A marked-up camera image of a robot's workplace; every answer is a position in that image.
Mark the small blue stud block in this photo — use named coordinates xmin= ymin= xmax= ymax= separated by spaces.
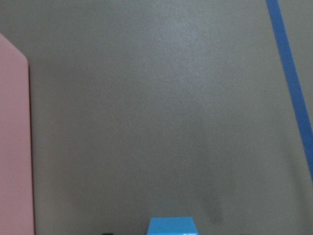
xmin=146 ymin=217 xmax=199 ymax=235

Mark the pink plastic box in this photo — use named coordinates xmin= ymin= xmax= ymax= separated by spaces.
xmin=0 ymin=36 xmax=34 ymax=235

